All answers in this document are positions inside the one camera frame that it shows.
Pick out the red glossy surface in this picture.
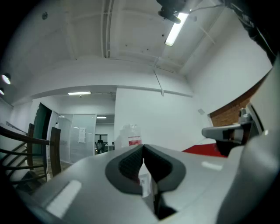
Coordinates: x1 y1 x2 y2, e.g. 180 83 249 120
181 141 228 158

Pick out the white water dispenser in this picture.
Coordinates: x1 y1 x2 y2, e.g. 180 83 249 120
201 52 280 157

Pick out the white paper notice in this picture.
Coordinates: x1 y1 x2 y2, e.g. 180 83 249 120
78 127 88 144

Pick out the dark green door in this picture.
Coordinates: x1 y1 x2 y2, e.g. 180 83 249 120
32 102 53 156

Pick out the frosted glass partition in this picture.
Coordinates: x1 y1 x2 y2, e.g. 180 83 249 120
50 112 97 164

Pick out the long ceiling tube light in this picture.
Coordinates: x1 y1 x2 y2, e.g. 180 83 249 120
164 11 190 47

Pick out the person's dark clothing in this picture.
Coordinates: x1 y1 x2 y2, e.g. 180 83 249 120
223 0 279 65

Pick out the clear water jug red label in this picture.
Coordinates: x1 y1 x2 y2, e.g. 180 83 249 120
119 124 142 148

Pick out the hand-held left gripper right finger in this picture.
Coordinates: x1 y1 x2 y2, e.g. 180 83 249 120
143 144 228 224

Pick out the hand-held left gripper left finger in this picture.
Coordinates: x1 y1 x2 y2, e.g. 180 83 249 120
32 144 158 224

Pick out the dark wooden stair railing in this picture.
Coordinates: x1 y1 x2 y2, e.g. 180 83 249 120
0 123 62 189

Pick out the black head-worn camera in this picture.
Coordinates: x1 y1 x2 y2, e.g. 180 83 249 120
156 0 186 24

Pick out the white wall conduit pipe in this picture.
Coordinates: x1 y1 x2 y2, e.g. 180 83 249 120
153 70 165 97

